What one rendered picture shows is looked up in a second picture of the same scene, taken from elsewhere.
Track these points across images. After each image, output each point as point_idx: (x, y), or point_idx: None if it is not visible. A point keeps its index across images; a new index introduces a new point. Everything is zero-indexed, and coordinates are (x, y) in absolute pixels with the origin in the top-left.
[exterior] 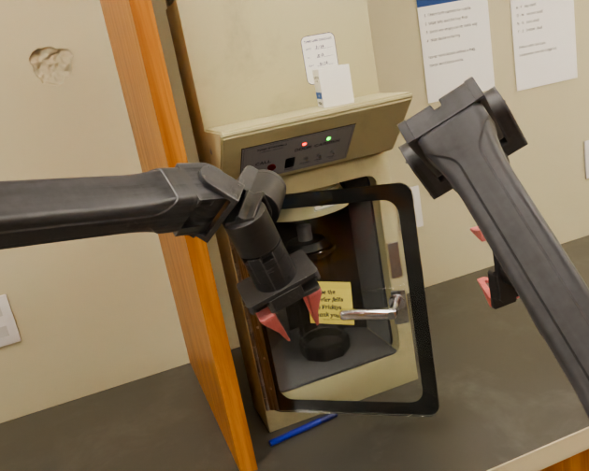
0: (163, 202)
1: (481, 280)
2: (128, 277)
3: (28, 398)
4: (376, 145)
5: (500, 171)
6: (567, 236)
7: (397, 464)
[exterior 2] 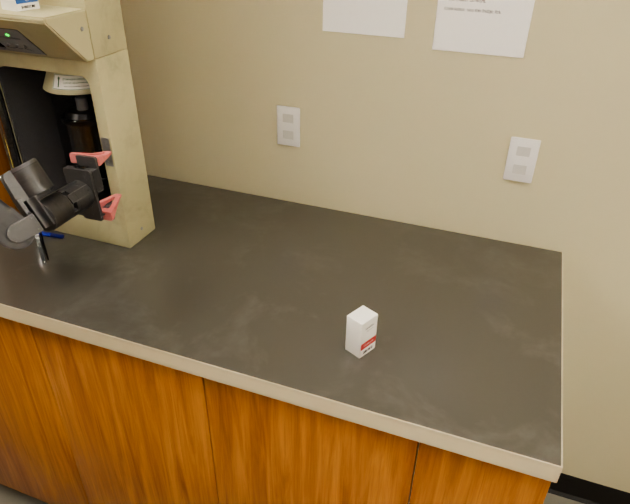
0: None
1: (113, 195)
2: None
3: None
4: (63, 53)
5: None
6: (463, 227)
7: (16, 278)
